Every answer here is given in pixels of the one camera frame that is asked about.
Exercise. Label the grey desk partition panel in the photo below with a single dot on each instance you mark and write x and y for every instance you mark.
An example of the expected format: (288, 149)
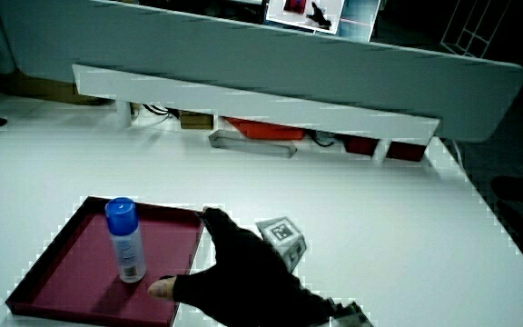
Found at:
(289, 59)

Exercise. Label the brown cardboard box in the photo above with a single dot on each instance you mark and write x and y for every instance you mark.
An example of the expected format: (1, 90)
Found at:
(48, 88)

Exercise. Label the grey oblong tray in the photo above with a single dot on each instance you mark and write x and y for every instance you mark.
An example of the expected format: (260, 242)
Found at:
(218, 141)

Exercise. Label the small yellowish box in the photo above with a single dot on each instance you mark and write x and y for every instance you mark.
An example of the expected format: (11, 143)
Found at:
(195, 121)

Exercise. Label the computer monitor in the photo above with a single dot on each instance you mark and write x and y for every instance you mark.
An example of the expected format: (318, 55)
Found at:
(357, 22)

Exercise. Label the dark red box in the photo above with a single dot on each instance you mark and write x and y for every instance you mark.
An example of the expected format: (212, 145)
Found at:
(404, 151)

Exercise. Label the orange box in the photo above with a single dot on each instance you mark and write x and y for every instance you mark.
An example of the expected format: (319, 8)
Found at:
(266, 130)

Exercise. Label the white desk riser shelf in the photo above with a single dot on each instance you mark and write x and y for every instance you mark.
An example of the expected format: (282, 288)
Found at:
(243, 102)

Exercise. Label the dark red square plate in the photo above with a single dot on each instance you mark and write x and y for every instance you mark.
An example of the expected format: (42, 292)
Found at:
(75, 281)

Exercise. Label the blue cap glue bottle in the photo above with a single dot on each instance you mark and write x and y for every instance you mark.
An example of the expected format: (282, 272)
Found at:
(127, 250)

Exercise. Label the person's right hand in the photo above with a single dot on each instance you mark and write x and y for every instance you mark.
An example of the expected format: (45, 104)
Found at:
(248, 281)

